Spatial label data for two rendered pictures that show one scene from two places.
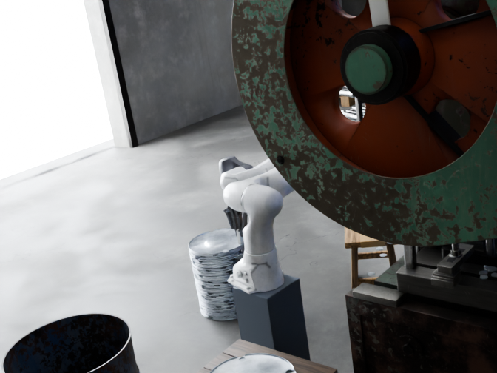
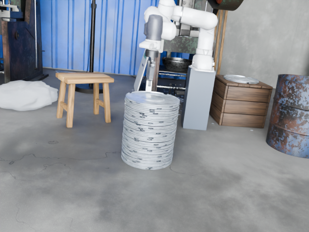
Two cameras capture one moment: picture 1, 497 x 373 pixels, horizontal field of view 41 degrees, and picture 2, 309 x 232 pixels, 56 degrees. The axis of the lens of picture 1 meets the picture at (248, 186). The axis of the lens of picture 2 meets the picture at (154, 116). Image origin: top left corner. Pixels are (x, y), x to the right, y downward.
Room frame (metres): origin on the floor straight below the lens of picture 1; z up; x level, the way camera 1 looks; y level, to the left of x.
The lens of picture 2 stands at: (4.05, 1.20, 0.73)
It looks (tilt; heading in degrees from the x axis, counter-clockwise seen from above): 18 degrees down; 221
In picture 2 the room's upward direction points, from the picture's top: 6 degrees clockwise
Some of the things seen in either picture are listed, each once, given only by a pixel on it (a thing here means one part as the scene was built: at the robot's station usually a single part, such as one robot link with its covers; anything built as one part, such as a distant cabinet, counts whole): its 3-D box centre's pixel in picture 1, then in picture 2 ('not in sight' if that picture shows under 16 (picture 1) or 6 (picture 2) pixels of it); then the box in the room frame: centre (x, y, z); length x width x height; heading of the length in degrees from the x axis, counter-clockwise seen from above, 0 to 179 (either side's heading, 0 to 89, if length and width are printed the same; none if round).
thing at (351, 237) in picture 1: (373, 258); (84, 98); (2.88, -0.54, 0.16); 0.34 x 0.24 x 0.34; 169
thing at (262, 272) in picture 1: (254, 263); (203, 59); (2.25, 0.02, 0.52); 0.22 x 0.19 x 0.14; 43
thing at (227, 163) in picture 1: (237, 171); (153, 26); (2.83, 0.04, 0.71); 0.18 x 0.10 x 0.13; 47
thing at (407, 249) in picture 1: (410, 250); not in sight; (1.68, -0.42, 0.75); 0.03 x 0.03 x 0.10; 47
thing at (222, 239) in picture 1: (218, 240); (152, 98); (2.94, 0.18, 0.35); 0.29 x 0.29 x 0.01
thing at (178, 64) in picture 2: not in sight; (177, 64); (1.72, -0.63, 0.36); 0.34 x 0.34 x 0.10
